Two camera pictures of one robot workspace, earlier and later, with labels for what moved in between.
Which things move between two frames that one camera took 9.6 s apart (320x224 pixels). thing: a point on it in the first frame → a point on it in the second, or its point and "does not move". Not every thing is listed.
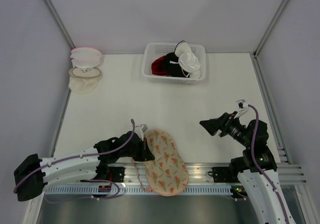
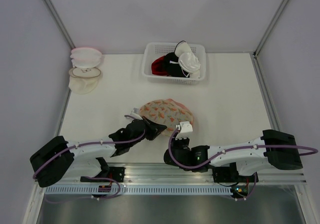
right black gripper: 212,124 → 174,141
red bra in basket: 157,67 does not move
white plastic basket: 153,49 does not move
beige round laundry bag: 83,81 does not move
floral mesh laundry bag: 168,174 → 167,112
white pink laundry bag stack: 85,57 does not move
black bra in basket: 173,69 does not move
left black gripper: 145,154 → 156,128
